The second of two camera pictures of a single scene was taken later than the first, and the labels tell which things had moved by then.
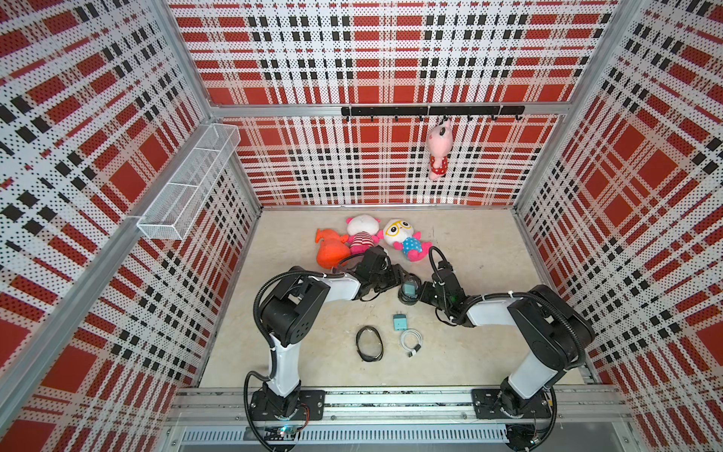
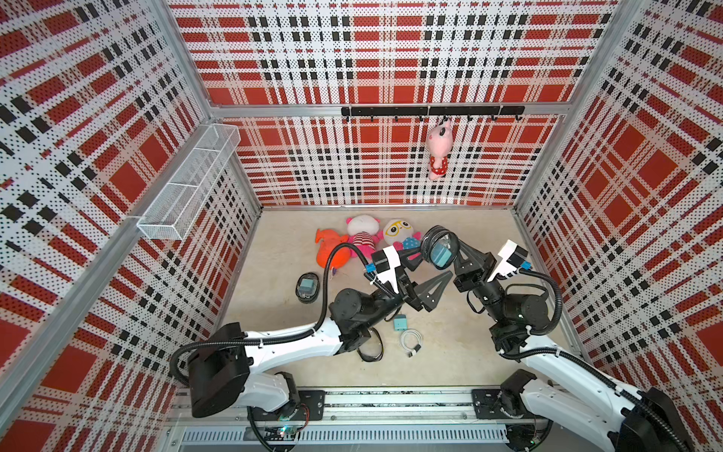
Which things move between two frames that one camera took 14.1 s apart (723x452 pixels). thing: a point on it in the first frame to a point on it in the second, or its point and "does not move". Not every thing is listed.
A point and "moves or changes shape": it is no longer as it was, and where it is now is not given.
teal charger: (409, 290) moves or changes shape
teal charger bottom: (400, 321) does not move
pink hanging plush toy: (439, 142) does not move
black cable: (404, 298) moves or changes shape
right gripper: (424, 292) to (473, 272)
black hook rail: (433, 110) does not move
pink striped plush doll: (362, 230) does not move
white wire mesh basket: (175, 208) does not move
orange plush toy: (332, 249) does not move
